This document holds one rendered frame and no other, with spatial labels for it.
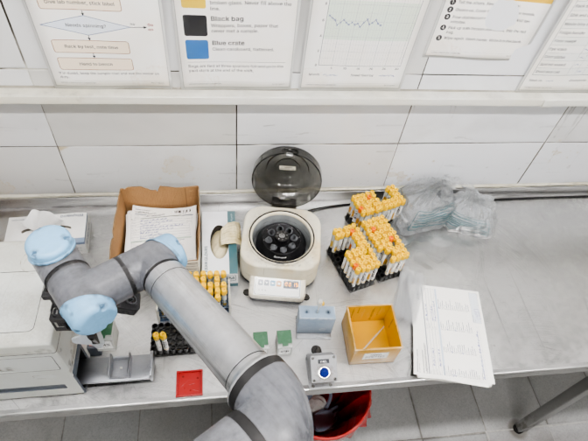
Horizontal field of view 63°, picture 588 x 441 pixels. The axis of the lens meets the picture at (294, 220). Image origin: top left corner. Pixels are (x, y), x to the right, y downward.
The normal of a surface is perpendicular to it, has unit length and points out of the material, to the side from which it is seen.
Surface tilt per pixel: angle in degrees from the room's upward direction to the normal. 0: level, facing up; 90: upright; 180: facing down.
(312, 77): 92
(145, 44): 95
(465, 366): 1
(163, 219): 2
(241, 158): 90
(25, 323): 0
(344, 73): 94
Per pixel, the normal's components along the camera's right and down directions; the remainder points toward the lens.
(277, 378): 0.22, -0.86
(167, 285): -0.33, -0.52
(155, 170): 0.11, 0.78
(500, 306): 0.10, -0.63
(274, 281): 0.07, -0.23
